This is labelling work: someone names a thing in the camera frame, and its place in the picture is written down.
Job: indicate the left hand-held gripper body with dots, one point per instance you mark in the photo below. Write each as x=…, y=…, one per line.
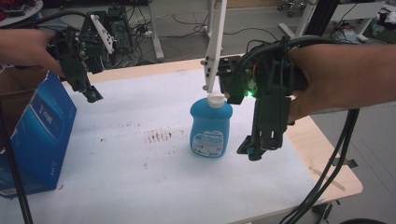
x=76, y=59

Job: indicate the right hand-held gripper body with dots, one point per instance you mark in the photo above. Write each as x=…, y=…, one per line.
x=271, y=81

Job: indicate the blue bottle with white cap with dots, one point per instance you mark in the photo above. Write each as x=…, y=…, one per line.
x=209, y=124

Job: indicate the person's left hand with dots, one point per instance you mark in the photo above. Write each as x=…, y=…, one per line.
x=25, y=46

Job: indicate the person's right hand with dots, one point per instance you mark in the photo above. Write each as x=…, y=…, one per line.
x=327, y=77

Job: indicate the black computer tower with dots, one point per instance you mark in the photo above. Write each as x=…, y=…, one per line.
x=120, y=31

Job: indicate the white power strip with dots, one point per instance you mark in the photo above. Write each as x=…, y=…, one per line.
x=147, y=33

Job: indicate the white desk leg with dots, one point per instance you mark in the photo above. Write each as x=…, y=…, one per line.
x=156, y=37

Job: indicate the white desk foot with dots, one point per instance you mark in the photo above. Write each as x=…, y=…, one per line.
x=302, y=23

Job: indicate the round white table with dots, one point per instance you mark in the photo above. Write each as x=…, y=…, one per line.
x=18, y=17

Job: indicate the office chair base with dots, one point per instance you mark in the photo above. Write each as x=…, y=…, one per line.
x=291, y=6

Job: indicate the blue cardboard box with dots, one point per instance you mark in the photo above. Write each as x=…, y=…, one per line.
x=46, y=130

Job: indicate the black metal column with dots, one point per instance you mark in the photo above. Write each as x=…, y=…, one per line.
x=320, y=15

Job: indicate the teal cloth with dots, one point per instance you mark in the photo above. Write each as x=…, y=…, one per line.
x=345, y=35

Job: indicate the white foam mat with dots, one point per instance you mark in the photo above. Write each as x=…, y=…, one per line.
x=124, y=174

